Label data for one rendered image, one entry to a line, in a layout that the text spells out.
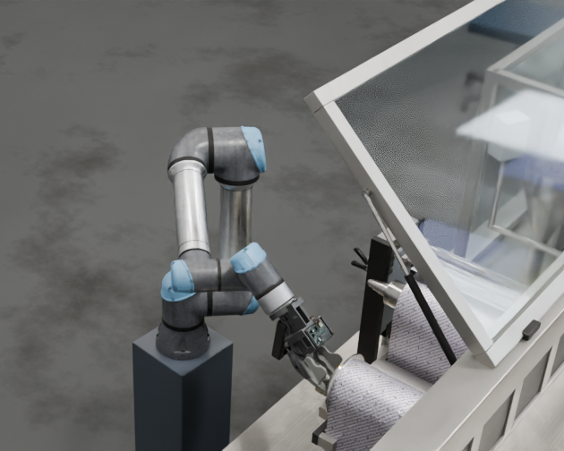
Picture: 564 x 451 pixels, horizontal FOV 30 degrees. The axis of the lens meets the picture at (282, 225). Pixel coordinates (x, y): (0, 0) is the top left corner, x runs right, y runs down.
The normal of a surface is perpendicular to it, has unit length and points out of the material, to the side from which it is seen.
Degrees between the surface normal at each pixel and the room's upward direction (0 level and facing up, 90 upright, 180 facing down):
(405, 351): 92
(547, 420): 0
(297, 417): 0
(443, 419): 0
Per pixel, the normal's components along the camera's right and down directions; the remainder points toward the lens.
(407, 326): -0.60, 0.44
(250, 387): 0.06, -0.83
